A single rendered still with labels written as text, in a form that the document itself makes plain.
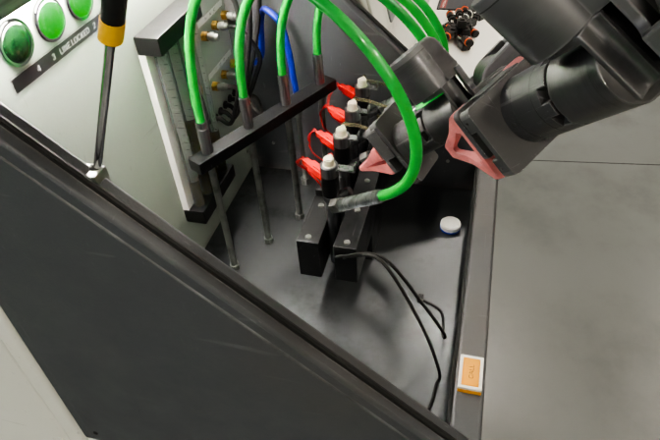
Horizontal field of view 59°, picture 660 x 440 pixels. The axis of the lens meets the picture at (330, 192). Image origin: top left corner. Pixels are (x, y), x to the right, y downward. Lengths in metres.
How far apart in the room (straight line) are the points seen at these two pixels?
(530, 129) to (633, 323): 1.79
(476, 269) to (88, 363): 0.57
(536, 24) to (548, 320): 1.80
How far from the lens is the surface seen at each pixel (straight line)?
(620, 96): 0.41
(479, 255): 0.97
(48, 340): 0.82
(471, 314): 0.89
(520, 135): 0.49
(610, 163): 2.88
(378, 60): 0.63
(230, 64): 1.20
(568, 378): 2.03
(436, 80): 0.73
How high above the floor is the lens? 1.64
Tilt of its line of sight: 40 degrees down
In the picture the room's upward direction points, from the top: 4 degrees counter-clockwise
